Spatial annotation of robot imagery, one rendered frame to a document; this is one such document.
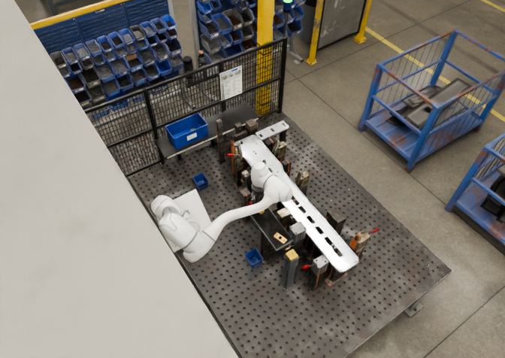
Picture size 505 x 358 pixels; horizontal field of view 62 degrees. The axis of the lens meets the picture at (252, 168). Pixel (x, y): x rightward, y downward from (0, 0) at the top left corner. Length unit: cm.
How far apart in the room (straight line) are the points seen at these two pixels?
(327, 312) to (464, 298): 156
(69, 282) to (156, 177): 353
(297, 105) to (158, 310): 519
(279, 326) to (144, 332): 285
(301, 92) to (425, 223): 226
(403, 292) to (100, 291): 314
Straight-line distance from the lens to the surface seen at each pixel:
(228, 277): 315
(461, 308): 422
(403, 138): 497
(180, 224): 240
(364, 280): 324
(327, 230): 303
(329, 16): 586
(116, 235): 20
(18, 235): 22
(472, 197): 472
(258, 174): 248
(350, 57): 625
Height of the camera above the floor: 355
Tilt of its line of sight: 51 degrees down
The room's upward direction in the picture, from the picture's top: straight up
